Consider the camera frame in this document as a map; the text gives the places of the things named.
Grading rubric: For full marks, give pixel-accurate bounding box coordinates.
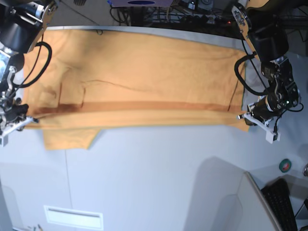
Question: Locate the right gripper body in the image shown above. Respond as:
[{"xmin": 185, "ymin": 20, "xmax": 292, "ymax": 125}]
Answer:
[{"xmin": 0, "ymin": 104, "xmax": 29, "ymax": 129}]

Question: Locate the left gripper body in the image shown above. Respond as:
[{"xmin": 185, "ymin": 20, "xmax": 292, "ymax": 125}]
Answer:
[{"xmin": 247, "ymin": 96, "xmax": 282, "ymax": 123}]

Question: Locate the orange t-shirt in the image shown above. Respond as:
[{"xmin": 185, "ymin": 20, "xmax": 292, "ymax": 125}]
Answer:
[{"xmin": 23, "ymin": 30, "xmax": 248, "ymax": 150}]

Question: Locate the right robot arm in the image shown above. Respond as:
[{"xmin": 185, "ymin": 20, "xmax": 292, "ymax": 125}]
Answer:
[{"xmin": 0, "ymin": 0, "xmax": 60, "ymax": 134}]

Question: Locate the green tape roll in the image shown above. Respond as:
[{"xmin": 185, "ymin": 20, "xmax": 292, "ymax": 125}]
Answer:
[{"xmin": 279, "ymin": 158, "xmax": 292, "ymax": 173}]

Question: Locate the metal knob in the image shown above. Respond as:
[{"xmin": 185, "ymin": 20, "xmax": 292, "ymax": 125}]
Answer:
[{"xmin": 303, "ymin": 164, "xmax": 308, "ymax": 177}]

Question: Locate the black keyboard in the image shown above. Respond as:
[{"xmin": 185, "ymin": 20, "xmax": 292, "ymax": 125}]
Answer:
[{"xmin": 261, "ymin": 178, "xmax": 297, "ymax": 231}]

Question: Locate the white partition panel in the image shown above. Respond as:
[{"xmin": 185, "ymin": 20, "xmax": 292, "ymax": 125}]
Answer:
[{"xmin": 237, "ymin": 172, "xmax": 282, "ymax": 231}]

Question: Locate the white cable slot cover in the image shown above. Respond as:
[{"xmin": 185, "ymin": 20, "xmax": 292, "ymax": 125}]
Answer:
[{"xmin": 44, "ymin": 205, "xmax": 104, "ymax": 231}]

